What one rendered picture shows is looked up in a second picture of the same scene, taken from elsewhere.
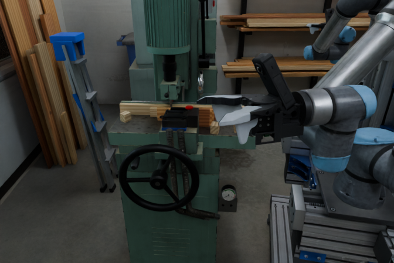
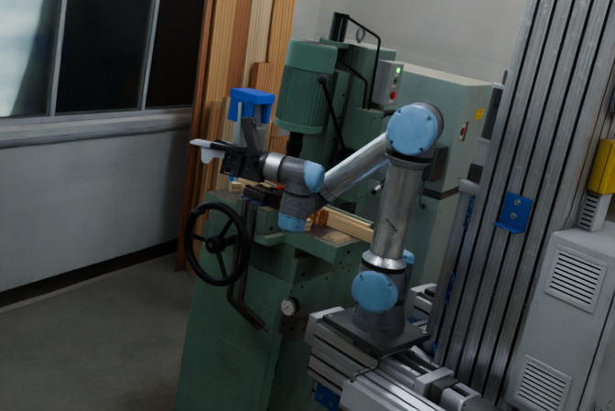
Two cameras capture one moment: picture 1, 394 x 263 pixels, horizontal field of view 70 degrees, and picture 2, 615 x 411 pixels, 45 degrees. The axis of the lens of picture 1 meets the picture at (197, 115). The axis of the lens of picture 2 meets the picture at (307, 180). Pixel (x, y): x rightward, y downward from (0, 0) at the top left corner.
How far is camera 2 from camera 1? 1.69 m
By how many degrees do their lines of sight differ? 30
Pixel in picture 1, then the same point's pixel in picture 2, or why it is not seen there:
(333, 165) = (282, 221)
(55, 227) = (135, 327)
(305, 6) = not seen: outside the picture
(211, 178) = (284, 286)
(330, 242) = (333, 370)
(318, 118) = (266, 170)
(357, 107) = (297, 174)
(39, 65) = (220, 124)
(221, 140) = (303, 240)
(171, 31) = (294, 106)
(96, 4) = not seen: hidden behind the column
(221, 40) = not seen: hidden behind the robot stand
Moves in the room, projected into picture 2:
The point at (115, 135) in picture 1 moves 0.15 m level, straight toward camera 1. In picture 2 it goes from (211, 197) to (195, 206)
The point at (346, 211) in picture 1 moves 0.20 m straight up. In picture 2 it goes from (339, 321) to (353, 254)
